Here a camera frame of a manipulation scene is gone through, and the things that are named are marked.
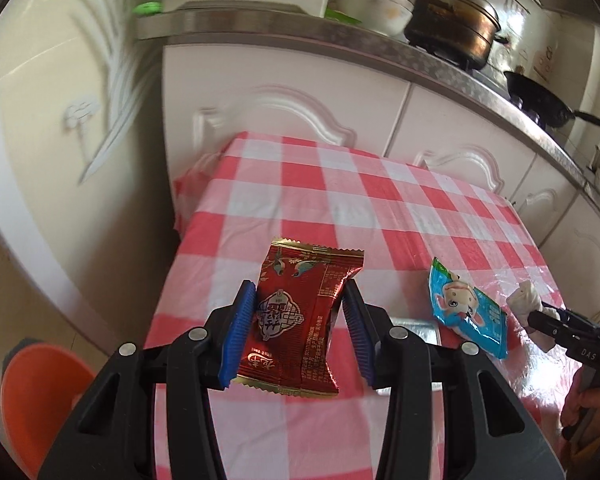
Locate white cloth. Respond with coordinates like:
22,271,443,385
506,281,560,353

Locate silver foil pouch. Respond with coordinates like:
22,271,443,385
391,318,441,346

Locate blue wet wipes pack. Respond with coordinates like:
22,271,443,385
428,258,508,360

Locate red candy wrapper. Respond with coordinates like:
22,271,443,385
236,237,364,398

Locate pink plastic trash basin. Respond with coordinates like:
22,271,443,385
1,338,95,479

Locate white lower kitchen cabinets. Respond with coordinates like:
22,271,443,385
162,44,600,316

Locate person's right hand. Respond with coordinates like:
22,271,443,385
559,374,600,441

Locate red white checkered tablecloth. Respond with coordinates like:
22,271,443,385
146,132,562,479

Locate black frying pan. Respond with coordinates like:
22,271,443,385
504,70,600,129

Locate bronze steamer pot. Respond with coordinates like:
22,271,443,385
404,0,509,72

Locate stack of white bowls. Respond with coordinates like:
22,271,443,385
335,0,416,37

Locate small green clip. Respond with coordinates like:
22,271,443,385
133,1,162,16

